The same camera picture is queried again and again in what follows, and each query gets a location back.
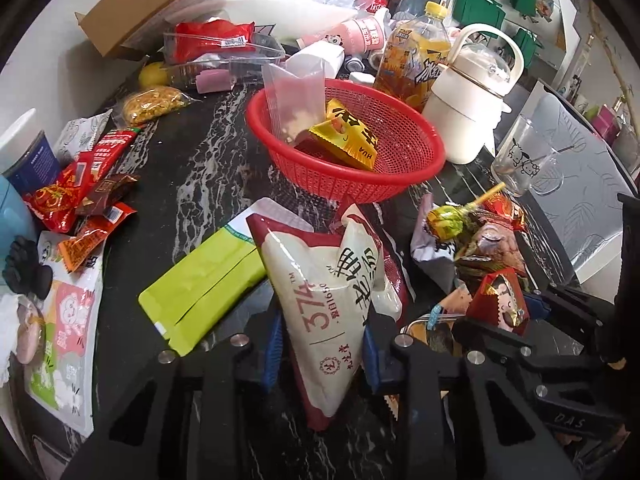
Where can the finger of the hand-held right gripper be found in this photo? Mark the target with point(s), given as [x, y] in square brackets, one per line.
[500, 342]
[565, 310]

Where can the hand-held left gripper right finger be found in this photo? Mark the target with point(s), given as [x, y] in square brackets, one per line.
[373, 360]

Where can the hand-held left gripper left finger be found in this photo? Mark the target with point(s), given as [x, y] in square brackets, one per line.
[273, 355]

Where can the red cartoon packet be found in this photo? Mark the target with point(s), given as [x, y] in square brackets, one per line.
[502, 300]

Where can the white red-trimmed snack bag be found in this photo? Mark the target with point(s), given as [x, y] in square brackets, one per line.
[325, 305]

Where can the nuts snack packet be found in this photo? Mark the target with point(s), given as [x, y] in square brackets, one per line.
[495, 250]

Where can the lime green packet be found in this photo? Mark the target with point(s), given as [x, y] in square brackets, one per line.
[205, 290]

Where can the white black snack packet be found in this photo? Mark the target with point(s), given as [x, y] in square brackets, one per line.
[432, 247]

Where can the red plastic basket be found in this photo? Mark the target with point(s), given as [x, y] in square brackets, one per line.
[400, 160]

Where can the brown orange packet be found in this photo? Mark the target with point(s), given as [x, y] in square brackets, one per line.
[452, 302]

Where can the grey leaf-pattern chair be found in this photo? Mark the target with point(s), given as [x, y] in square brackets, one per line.
[575, 200]

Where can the small red packet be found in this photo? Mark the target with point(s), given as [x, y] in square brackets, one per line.
[505, 210]

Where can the green wrapped lollipop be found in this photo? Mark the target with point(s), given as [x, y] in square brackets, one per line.
[450, 220]

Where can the cartoon glass mug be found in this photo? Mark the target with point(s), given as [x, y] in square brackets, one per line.
[525, 160]

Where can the white pink green bag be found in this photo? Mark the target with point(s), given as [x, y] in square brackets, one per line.
[65, 345]

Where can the yellow snack packet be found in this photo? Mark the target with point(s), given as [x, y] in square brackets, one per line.
[350, 142]

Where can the small clear zip bag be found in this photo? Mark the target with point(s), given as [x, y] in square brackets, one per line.
[287, 100]

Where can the black paw figure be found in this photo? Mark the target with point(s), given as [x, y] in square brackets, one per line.
[27, 270]

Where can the long red packet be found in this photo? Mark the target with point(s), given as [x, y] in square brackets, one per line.
[107, 150]

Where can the red gold packet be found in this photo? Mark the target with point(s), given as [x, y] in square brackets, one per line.
[52, 200]

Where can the pink packet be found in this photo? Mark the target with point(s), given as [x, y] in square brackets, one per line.
[215, 81]

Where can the yellow corn snack bag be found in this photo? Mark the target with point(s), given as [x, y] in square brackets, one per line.
[150, 102]

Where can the colourful hanging bag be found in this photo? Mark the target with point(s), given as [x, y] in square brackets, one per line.
[545, 7]

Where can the orange drink bottle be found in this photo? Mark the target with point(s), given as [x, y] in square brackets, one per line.
[410, 60]

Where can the clear plastic tray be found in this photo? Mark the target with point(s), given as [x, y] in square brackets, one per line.
[225, 62]

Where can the light blue container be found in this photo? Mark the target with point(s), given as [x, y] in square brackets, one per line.
[10, 215]

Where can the white tissue roll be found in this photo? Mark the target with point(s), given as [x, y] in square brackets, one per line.
[320, 57]

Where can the yellow lemon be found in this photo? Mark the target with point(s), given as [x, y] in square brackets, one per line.
[150, 75]

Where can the blue can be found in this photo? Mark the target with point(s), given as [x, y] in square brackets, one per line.
[30, 157]

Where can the red snack bag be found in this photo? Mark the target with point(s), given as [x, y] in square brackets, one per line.
[215, 35]

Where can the pink panda cup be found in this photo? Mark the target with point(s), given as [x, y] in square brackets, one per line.
[350, 35]

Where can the white paper sheet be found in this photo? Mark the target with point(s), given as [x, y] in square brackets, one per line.
[290, 12]

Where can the cola bottle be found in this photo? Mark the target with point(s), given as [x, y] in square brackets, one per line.
[378, 6]

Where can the cardboard box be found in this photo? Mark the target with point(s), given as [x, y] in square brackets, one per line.
[145, 10]

